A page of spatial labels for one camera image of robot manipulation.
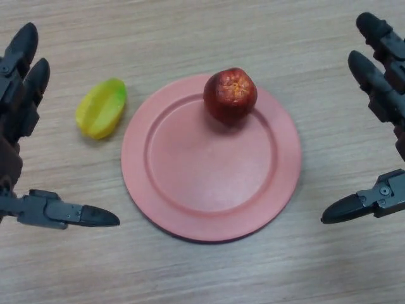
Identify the red apple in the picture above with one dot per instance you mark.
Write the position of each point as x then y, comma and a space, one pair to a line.
229, 95

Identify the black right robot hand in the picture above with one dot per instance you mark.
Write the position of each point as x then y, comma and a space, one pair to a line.
387, 92

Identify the pink round plate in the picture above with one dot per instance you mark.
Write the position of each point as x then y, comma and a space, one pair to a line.
209, 171

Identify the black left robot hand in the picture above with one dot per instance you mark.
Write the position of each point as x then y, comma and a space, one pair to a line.
34, 207

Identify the yellow green starfruit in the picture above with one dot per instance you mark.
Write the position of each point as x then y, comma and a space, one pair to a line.
101, 109

